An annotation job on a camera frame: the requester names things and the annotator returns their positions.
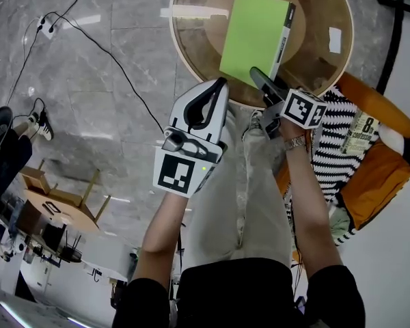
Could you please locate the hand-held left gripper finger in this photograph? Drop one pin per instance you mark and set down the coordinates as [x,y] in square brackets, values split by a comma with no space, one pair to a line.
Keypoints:
[222,115]
[179,108]

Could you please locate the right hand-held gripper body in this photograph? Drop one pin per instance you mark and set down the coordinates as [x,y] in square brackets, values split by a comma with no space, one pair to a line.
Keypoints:
[302,109]

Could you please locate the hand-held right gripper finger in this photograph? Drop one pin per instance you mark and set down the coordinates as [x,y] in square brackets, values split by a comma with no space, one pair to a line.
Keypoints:
[266,85]

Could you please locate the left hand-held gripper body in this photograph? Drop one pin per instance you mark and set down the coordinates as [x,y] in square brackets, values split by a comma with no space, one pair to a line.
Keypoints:
[174,173]

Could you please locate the green book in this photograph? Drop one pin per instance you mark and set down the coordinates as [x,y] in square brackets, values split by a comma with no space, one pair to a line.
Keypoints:
[253,36]

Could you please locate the orange sofa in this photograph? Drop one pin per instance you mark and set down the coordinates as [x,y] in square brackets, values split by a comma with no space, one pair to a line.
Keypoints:
[379,97]

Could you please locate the person's left forearm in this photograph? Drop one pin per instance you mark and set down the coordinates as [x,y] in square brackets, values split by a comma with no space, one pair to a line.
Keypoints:
[164,238]

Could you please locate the person's right forearm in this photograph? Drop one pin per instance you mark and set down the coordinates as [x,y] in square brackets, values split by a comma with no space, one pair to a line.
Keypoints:
[311,210]

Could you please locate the white paperback book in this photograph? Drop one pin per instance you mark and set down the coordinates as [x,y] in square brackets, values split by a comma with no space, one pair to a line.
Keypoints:
[360,132]

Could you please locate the silver wristwatch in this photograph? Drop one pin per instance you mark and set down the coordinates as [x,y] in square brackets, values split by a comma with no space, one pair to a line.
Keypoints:
[294,143]

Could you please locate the black white striped throw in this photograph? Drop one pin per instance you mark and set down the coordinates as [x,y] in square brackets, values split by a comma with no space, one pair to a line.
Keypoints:
[331,156]

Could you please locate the round beige basket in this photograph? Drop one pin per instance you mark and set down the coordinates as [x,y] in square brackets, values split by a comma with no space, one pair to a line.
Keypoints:
[191,39]

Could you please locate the white sticker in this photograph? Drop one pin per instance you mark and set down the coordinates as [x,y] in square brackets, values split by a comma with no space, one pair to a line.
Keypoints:
[335,39]

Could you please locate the small wooden table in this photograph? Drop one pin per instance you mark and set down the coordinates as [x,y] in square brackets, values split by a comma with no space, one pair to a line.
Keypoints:
[71,214]

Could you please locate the orange zippered cushion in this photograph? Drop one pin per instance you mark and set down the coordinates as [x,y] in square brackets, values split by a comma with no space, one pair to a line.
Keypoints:
[379,190]

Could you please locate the person's black shirt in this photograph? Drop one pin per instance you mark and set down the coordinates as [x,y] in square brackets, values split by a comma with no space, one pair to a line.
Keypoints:
[239,296]

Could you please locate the white power strip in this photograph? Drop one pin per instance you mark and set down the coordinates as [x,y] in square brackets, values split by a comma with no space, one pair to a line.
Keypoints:
[48,27]

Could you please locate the black oval seat shell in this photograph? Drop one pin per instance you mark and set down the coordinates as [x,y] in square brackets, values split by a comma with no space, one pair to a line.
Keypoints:
[0,128]

